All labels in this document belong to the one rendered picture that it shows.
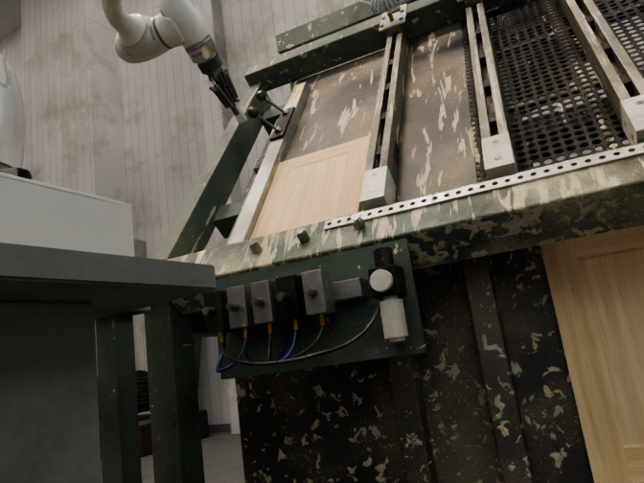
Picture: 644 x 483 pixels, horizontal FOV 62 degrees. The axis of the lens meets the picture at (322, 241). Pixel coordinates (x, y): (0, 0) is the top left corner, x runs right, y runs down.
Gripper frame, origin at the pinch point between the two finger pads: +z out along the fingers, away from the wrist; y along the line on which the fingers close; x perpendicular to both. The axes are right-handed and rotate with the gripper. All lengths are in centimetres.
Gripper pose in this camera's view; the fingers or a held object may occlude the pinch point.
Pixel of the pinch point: (238, 113)
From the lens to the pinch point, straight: 185.6
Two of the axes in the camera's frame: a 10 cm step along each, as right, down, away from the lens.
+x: 9.0, -2.1, -3.8
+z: 4.0, 7.2, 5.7
